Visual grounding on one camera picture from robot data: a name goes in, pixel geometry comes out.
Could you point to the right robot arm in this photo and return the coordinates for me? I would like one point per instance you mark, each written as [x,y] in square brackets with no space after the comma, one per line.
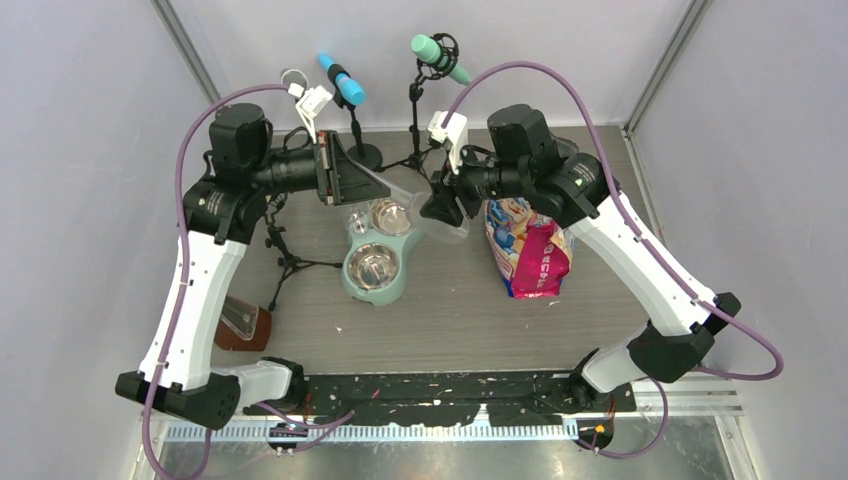
[575,190]

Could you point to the yellow microphone on tripod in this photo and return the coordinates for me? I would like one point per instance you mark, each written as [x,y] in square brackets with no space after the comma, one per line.
[290,263]

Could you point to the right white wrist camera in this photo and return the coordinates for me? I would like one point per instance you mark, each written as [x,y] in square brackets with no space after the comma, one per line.
[451,134]

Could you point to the blue microphone on stand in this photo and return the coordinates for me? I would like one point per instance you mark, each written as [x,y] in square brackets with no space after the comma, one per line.
[349,94]

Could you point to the silver round microphone stand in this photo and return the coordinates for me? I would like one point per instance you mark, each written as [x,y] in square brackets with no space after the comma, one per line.
[293,76]

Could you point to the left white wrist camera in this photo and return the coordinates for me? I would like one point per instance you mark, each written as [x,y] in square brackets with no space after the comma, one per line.
[309,102]

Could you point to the green double pet bowl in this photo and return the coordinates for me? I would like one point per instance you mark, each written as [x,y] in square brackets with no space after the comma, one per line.
[381,239]

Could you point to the clear plastic scoop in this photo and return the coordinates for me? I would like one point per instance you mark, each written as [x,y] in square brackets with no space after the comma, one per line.
[414,204]

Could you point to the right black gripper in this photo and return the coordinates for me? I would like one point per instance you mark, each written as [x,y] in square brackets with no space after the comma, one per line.
[447,186]

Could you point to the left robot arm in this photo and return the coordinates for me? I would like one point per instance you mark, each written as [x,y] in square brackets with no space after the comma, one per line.
[217,217]

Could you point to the brown metronome box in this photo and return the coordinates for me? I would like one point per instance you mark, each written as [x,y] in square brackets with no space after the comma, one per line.
[243,327]

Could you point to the colourful cat food bag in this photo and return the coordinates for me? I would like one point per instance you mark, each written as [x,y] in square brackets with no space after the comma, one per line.
[531,251]

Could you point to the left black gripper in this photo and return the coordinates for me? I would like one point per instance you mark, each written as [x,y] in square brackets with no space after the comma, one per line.
[336,171]

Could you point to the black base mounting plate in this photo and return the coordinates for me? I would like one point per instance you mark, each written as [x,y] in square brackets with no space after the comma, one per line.
[511,398]

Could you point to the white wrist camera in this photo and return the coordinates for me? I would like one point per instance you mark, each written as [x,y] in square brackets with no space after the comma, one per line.
[451,134]
[309,102]

